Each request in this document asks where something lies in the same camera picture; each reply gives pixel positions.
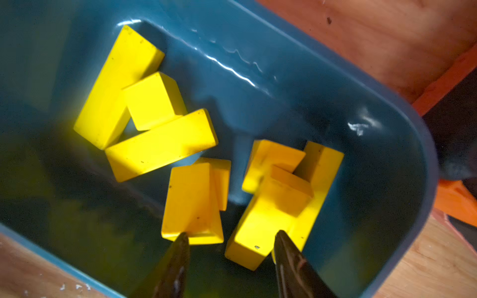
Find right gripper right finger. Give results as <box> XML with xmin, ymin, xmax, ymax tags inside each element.
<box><xmin>273</xmin><ymin>230</ymin><xmax>336</xmax><ymax>298</ymax></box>

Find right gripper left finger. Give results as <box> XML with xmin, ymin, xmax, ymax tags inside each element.
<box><xmin>129</xmin><ymin>232</ymin><xmax>190</xmax><ymax>298</ymax></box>

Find small yellow cube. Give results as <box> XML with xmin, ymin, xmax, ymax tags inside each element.
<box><xmin>122</xmin><ymin>72</ymin><xmax>188</xmax><ymax>131</ymax></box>
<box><xmin>161</xmin><ymin>163</ymin><xmax>224</xmax><ymax>245</ymax></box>

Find yellow arch block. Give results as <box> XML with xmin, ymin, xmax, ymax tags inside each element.
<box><xmin>225</xmin><ymin>166</ymin><xmax>314</xmax><ymax>271</ymax></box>

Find yellow long block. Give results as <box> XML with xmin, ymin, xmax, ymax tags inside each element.
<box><xmin>242</xmin><ymin>139</ymin><xmax>306</xmax><ymax>194</ymax></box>
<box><xmin>73</xmin><ymin>26</ymin><xmax>165</xmax><ymax>150</ymax></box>
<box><xmin>287</xmin><ymin>141</ymin><xmax>344</xmax><ymax>251</ymax></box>
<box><xmin>105</xmin><ymin>109</ymin><xmax>219</xmax><ymax>183</ymax></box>

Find teal plastic bin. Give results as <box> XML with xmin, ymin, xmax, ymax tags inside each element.
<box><xmin>1</xmin><ymin>1</ymin><xmax>438</xmax><ymax>298</ymax></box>

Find black plastic tool case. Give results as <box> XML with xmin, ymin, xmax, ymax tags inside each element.
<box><xmin>412</xmin><ymin>46</ymin><xmax>477</xmax><ymax>253</ymax></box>

